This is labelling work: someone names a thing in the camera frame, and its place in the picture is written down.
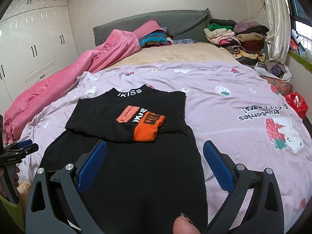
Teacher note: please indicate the pink folded towel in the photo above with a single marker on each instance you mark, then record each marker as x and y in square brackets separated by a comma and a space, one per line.
[151, 28]

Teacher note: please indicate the red plastic bag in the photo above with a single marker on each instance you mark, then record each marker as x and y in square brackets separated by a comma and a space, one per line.
[296, 103]

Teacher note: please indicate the lime green cloth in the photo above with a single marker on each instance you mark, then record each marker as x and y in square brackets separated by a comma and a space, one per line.
[9, 215]

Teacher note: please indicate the white bag with purple clothes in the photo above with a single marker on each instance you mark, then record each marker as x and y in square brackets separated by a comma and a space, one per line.
[275, 69]

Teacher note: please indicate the person's right hand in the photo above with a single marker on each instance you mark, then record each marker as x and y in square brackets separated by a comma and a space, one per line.
[185, 226]

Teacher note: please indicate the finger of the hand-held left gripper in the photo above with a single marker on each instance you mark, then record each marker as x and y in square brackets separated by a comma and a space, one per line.
[24, 143]
[30, 149]

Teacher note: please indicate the cream satin curtain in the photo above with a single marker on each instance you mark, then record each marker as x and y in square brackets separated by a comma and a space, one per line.
[277, 17]

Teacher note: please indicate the beige plush mat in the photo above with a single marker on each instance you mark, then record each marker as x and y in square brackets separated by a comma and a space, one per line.
[24, 192]

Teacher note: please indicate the blue striped folded clothes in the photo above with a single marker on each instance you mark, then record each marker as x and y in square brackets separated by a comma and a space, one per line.
[153, 40]

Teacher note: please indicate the floral storage box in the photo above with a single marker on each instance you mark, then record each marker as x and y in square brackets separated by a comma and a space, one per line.
[280, 86]

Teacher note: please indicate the window with bars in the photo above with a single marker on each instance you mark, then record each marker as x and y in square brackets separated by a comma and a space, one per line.
[302, 17]

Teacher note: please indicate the black sweater with orange cuffs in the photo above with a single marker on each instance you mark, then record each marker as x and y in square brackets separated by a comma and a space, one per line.
[146, 175]

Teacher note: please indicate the person's left hand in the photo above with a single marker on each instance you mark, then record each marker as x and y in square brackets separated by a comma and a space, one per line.
[16, 176]

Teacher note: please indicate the lilac strawberry print bedsheet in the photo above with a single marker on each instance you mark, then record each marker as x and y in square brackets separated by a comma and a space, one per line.
[231, 139]

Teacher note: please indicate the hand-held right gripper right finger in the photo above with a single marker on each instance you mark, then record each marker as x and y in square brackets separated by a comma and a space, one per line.
[217, 165]

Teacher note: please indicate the white wardrobe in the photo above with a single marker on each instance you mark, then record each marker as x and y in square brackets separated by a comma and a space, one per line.
[36, 41]

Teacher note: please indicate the blue patterned cloth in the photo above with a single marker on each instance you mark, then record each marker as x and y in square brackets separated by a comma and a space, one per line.
[184, 41]

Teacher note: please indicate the windowsill clutter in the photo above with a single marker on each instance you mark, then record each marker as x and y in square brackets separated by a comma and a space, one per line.
[295, 41]

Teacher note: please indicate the pile of folded clothes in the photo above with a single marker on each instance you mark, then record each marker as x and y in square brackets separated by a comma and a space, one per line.
[248, 43]

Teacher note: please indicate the beige bed sheet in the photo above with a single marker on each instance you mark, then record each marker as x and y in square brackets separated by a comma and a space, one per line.
[182, 53]

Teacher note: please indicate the green windowsill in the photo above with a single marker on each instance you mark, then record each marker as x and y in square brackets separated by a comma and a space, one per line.
[299, 59]

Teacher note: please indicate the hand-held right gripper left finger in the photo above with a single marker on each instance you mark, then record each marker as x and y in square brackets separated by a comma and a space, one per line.
[92, 165]

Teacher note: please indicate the grey padded headboard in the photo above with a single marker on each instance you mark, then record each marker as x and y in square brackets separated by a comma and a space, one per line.
[185, 24]

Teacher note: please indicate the pink fleece blanket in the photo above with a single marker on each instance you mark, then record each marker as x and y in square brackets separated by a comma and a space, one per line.
[61, 78]

